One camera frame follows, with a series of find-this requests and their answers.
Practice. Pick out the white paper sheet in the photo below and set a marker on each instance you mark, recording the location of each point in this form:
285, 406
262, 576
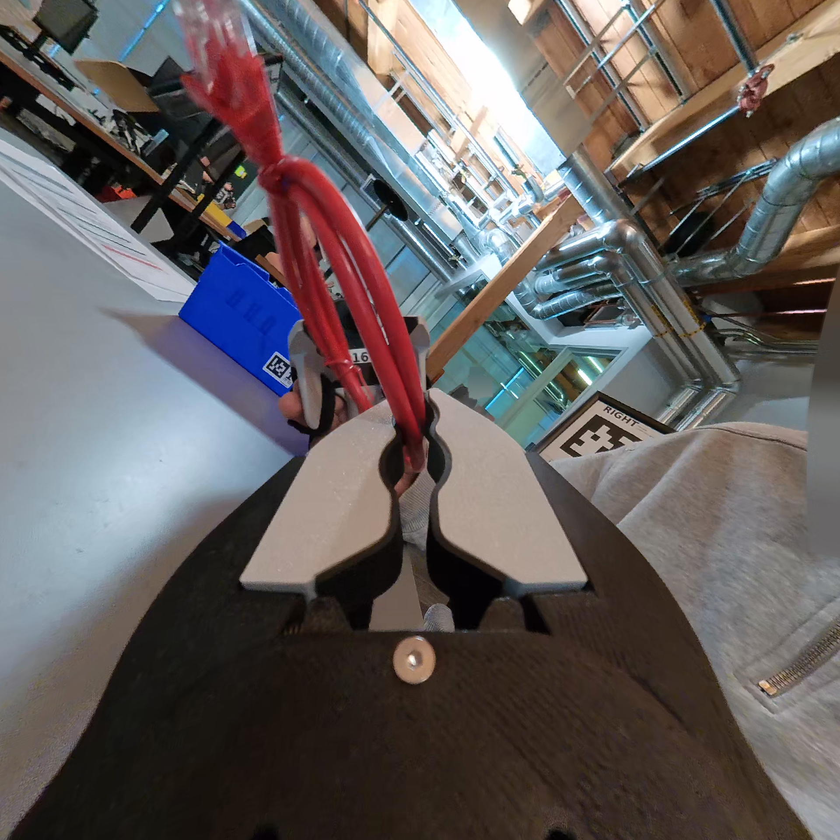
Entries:
79, 223

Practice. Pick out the framed marker sign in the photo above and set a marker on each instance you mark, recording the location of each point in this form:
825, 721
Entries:
604, 439

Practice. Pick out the black pole lamp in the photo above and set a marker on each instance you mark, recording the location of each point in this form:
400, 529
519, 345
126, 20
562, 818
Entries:
388, 200

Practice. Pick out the person's grey hoodie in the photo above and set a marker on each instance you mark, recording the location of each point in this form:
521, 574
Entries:
689, 558

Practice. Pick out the person's right forearm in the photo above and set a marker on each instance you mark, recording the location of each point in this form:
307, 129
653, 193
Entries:
415, 515

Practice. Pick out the blue plastic bin with tag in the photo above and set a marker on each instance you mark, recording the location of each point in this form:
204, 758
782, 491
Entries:
229, 315

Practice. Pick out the long wooden workbench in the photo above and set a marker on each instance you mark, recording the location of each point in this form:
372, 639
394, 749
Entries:
98, 131

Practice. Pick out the black monitor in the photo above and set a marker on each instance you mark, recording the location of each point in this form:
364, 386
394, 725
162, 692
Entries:
62, 19

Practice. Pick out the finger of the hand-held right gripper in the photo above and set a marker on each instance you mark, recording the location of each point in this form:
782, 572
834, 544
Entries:
307, 374
421, 341

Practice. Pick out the wooden post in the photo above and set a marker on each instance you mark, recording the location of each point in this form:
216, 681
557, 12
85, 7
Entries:
512, 275

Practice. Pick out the person's right hand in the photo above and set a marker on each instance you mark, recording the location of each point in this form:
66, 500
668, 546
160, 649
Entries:
289, 412

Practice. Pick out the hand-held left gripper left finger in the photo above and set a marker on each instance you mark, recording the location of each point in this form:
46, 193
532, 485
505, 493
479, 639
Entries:
328, 518

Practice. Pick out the cardboard piece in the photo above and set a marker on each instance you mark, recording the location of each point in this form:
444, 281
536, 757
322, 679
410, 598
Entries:
115, 84

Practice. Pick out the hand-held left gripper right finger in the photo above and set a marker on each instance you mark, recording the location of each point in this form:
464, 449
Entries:
505, 518

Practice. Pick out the silver ventilation ducts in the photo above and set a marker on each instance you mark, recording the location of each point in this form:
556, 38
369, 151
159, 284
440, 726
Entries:
656, 275

